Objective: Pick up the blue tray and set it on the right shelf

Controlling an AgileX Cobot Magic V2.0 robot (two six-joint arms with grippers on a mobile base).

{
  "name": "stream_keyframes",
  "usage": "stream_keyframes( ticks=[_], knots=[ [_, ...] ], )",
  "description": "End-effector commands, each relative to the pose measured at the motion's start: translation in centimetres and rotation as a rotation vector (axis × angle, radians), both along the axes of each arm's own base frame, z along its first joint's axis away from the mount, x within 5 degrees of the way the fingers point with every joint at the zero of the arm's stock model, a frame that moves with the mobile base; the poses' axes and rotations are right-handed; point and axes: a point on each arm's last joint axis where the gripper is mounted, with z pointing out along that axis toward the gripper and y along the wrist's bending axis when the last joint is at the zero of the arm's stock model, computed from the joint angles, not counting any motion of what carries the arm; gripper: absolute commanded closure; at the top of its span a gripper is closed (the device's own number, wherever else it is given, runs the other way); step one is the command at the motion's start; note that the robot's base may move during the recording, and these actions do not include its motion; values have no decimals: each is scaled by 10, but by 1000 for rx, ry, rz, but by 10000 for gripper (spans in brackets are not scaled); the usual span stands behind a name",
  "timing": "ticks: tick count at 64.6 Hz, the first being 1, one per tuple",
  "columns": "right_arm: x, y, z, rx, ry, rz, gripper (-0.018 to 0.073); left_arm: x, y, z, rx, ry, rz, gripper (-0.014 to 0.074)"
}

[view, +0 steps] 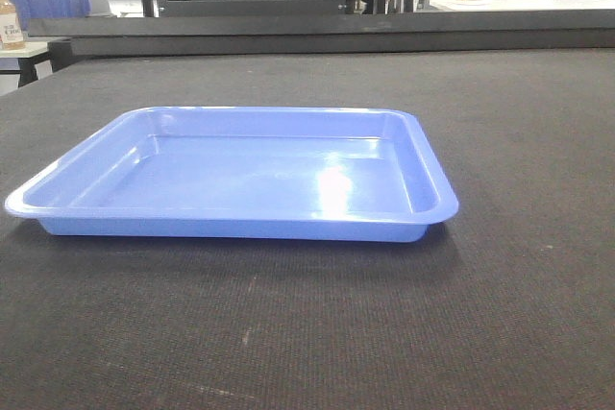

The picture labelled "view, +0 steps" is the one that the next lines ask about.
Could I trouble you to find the white background table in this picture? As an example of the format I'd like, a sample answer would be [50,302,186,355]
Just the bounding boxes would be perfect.
[414,0,614,12]

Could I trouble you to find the brown labelled bottle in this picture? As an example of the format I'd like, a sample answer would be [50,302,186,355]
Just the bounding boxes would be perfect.
[1,0,26,50]

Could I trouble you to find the blue plastic tray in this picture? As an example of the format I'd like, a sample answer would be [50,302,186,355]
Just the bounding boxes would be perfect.
[5,107,459,243]

